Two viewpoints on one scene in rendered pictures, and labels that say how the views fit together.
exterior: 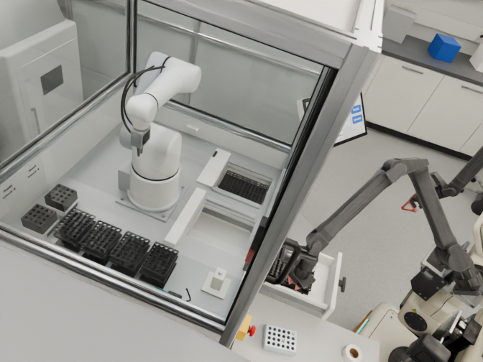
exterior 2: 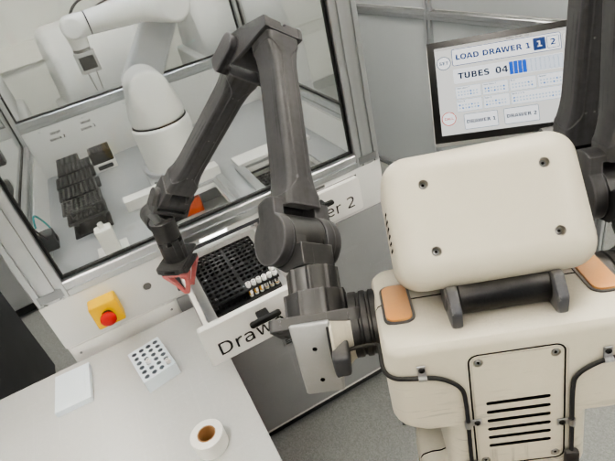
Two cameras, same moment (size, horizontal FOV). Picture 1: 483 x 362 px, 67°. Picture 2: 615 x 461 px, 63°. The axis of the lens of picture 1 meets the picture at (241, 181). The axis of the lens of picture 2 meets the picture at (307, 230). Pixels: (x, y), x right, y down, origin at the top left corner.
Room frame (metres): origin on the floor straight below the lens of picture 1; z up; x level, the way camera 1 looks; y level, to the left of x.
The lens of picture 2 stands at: (0.69, -1.34, 1.65)
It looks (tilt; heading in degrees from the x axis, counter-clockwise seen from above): 33 degrees down; 65
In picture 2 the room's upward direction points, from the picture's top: 15 degrees counter-clockwise
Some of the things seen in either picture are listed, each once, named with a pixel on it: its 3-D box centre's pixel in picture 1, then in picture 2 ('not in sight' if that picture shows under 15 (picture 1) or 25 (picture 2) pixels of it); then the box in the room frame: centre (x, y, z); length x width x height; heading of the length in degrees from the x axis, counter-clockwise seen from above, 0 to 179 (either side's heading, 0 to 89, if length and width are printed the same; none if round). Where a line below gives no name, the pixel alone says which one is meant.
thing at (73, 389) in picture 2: not in sight; (73, 388); (0.47, -0.24, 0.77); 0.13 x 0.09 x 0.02; 81
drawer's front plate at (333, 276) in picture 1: (331, 284); (263, 318); (0.91, -0.50, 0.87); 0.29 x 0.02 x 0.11; 174
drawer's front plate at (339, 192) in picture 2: not in sight; (318, 209); (1.26, -0.22, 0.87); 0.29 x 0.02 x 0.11; 174
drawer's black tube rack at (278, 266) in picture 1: (287, 267); (235, 277); (0.94, -0.30, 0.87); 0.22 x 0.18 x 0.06; 84
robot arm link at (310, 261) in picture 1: (307, 261); (164, 227); (0.82, -0.31, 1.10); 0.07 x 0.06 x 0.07; 91
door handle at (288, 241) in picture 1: (282, 263); not in sight; (0.52, -0.15, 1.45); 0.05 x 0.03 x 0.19; 84
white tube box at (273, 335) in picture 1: (279, 340); (154, 363); (0.66, -0.33, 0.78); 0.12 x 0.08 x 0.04; 94
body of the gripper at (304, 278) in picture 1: (302, 270); (173, 250); (0.82, -0.32, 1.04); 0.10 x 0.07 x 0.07; 48
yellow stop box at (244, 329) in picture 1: (242, 327); (106, 310); (0.62, -0.16, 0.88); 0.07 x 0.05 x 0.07; 174
